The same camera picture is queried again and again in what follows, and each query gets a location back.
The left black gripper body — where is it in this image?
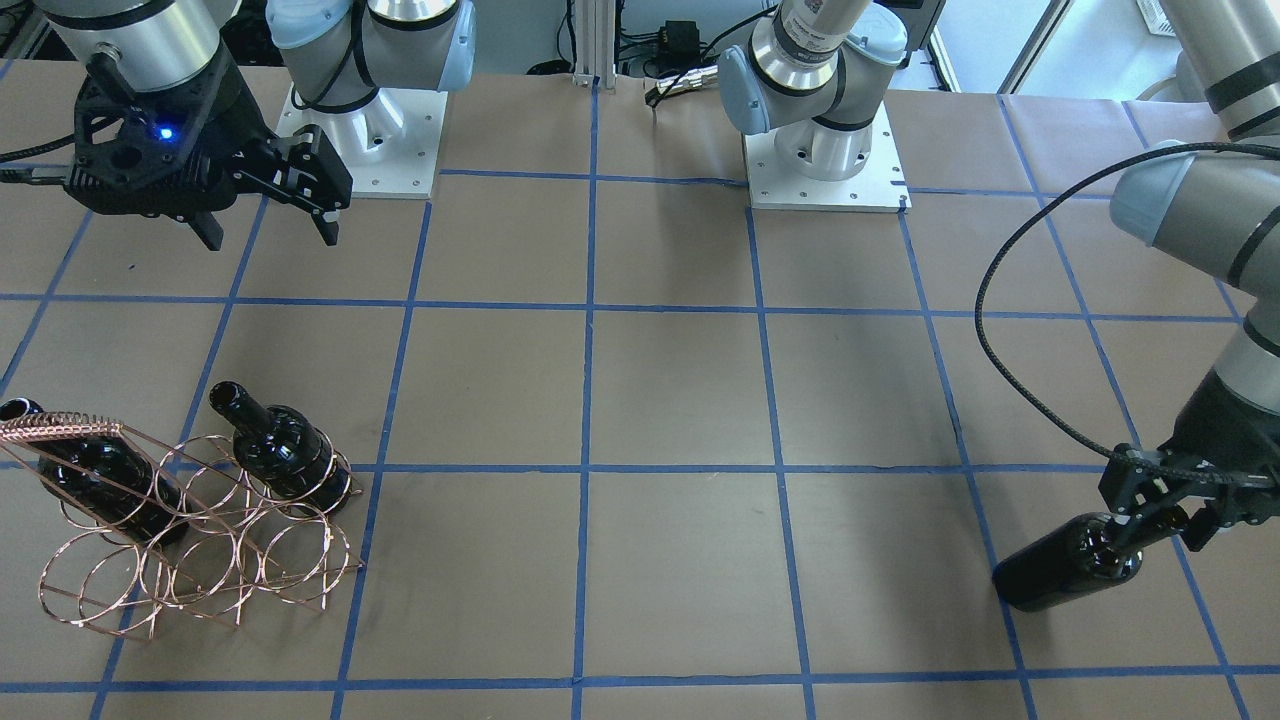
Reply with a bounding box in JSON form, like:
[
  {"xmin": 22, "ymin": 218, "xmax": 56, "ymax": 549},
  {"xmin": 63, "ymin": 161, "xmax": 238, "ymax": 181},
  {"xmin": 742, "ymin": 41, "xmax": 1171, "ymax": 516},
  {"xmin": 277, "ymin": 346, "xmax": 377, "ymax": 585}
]
[{"xmin": 1100, "ymin": 373, "xmax": 1279, "ymax": 527}]

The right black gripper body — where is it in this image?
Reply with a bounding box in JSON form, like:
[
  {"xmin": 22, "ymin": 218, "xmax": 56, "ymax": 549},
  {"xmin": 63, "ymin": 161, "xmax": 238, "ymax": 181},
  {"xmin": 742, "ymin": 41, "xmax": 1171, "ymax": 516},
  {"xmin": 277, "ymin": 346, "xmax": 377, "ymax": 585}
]
[{"xmin": 198, "ymin": 45, "xmax": 353, "ymax": 217}]

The dark wine bottle carried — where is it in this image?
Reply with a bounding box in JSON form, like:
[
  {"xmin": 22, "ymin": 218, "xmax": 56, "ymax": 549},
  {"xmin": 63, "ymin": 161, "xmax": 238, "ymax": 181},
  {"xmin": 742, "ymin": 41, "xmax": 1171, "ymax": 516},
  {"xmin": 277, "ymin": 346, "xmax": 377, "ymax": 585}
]
[{"xmin": 992, "ymin": 506, "xmax": 1190, "ymax": 612}]

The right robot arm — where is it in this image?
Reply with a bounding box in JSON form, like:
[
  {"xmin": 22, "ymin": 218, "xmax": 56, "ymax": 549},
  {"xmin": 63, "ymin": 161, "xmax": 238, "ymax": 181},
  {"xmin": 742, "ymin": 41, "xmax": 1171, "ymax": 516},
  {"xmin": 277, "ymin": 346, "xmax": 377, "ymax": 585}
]
[{"xmin": 3, "ymin": 1, "xmax": 476, "ymax": 251}]

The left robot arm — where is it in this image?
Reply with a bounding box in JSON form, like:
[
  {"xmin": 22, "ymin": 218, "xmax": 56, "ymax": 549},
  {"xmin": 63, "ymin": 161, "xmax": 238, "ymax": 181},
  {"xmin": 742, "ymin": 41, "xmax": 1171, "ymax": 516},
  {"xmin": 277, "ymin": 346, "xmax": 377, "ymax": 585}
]
[{"xmin": 718, "ymin": 1, "xmax": 1277, "ymax": 553}]

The dark wine bottle in basket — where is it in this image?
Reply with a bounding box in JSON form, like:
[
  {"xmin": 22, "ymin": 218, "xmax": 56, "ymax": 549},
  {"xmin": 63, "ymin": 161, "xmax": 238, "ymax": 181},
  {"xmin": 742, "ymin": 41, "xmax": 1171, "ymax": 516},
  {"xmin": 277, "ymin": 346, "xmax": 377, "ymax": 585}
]
[{"xmin": 28, "ymin": 434, "xmax": 189, "ymax": 550}]

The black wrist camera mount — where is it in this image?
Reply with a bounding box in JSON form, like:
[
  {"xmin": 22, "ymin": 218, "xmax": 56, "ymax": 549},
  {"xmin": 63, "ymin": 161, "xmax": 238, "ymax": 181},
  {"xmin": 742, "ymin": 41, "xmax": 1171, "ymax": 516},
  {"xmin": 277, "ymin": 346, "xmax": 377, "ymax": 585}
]
[{"xmin": 61, "ymin": 56, "xmax": 236, "ymax": 219}]

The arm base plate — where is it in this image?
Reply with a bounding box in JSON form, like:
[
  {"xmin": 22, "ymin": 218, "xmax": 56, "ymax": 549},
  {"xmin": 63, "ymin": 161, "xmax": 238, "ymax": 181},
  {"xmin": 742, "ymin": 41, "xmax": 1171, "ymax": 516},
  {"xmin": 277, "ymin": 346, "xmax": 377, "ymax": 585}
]
[
  {"xmin": 275, "ymin": 88, "xmax": 451, "ymax": 200},
  {"xmin": 742, "ymin": 104, "xmax": 913, "ymax": 213}
]

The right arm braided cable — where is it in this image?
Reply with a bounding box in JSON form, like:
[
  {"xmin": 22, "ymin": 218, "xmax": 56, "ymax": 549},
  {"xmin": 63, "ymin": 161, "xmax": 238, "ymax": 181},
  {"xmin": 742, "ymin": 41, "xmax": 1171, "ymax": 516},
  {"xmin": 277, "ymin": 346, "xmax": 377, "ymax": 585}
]
[{"xmin": 0, "ymin": 140, "xmax": 81, "ymax": 186}]

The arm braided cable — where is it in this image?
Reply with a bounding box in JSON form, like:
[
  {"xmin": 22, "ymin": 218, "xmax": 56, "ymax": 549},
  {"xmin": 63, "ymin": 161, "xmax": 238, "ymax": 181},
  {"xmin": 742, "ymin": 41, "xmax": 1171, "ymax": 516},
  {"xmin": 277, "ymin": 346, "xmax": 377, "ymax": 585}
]
[
  {"xmin": 975, "ymin": 142, "xmax": 1280, "ymax": 477},
  {"xmin": 0, "ymin": 140, "xmax": 81, "ymax": 186}
]

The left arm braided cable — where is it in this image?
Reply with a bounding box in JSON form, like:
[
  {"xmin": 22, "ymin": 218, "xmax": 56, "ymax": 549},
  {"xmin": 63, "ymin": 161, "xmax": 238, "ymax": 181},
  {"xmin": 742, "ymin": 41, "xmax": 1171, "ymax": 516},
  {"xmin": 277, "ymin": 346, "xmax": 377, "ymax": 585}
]
[{"xmin": 975, "ymin": 142, "xmax": 1280, "ymax": 477}]

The copper wire wine basket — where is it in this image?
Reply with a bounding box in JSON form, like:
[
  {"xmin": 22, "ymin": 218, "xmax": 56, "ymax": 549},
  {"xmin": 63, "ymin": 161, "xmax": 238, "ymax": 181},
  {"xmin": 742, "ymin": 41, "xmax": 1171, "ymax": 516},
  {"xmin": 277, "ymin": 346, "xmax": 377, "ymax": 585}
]
[{"xmin": 3, "ymin": 411, "xmax": 364, "ymax": 642}]

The aluminium frame post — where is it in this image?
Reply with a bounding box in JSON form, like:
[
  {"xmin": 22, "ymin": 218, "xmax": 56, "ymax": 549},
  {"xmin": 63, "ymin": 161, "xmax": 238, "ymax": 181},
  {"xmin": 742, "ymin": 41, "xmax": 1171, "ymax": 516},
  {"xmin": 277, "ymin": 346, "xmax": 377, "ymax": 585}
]
[{"xmin": 570, "ymin": 0, "xmax": 618, "ymax": 94}]

